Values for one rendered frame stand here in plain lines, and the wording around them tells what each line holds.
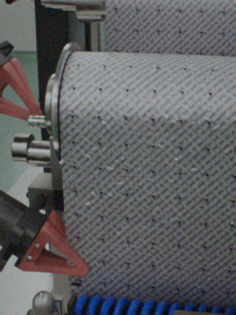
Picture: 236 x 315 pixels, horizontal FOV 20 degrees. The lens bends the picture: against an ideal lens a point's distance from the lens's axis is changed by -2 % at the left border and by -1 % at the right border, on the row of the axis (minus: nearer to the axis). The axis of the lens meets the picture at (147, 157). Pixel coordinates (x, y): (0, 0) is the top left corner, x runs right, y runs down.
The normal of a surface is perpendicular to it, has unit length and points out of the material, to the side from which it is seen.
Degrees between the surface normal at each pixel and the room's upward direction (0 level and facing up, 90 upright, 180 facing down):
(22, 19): 90
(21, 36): 90
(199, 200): 90
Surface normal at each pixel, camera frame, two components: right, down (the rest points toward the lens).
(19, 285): 0.00, -0.93
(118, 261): -0.16, 0.36
